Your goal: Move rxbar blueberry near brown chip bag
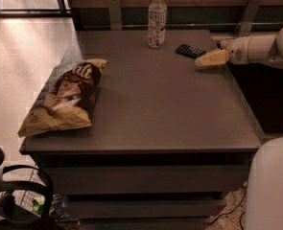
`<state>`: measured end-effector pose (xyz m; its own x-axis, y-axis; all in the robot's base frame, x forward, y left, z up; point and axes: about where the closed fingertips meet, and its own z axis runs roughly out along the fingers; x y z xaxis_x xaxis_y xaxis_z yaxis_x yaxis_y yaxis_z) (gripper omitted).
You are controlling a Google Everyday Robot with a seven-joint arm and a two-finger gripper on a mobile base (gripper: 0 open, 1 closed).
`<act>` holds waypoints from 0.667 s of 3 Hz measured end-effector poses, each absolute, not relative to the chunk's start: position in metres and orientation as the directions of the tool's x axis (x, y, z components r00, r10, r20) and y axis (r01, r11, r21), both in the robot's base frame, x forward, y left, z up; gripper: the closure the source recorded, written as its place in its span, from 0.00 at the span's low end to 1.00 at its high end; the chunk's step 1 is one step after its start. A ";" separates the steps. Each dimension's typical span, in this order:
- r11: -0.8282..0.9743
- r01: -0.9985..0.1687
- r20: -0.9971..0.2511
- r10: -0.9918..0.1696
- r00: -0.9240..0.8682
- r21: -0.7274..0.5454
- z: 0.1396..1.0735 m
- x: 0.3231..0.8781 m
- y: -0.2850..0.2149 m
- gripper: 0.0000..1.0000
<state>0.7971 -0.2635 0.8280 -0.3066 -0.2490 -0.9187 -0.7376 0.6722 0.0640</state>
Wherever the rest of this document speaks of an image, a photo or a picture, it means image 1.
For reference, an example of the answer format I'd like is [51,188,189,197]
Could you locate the black power cable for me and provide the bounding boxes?
[238,211,247,230]
[207,189,248,227]

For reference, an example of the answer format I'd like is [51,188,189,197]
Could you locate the clear plastic water bottle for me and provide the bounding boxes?
[148,0,167,49]

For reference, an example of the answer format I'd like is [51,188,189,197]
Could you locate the metal bracket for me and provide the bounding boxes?
[107,0,122,31]
[235,0,262,37]

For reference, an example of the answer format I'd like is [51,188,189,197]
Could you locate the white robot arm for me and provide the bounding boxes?
[195,28,283,69]

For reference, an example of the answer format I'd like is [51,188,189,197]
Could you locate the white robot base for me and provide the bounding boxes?
[246,137,283,230]

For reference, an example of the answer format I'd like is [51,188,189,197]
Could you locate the left metal bracket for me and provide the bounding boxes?
[107,0,122,31]

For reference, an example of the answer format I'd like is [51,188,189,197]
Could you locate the dark blue rxbar wrapper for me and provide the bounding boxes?
[176,44,206,59]

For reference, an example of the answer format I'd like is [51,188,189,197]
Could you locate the metal rail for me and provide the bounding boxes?
[82,22,283,31]

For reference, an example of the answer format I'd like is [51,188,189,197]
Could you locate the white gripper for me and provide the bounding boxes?
[195,36,251,68]

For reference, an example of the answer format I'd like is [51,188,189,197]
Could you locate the brown yellow chip bag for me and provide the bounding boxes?
[18,58,107,137]

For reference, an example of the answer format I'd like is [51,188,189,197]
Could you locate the wire mesh basket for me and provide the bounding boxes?
[20,166,54,217]

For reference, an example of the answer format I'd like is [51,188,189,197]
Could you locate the right metal bracket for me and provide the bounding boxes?
[235,0,262,37]

